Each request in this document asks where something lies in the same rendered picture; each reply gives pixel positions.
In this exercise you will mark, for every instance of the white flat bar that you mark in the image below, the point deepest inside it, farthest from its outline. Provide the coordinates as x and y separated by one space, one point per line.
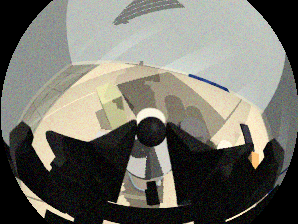
99 133

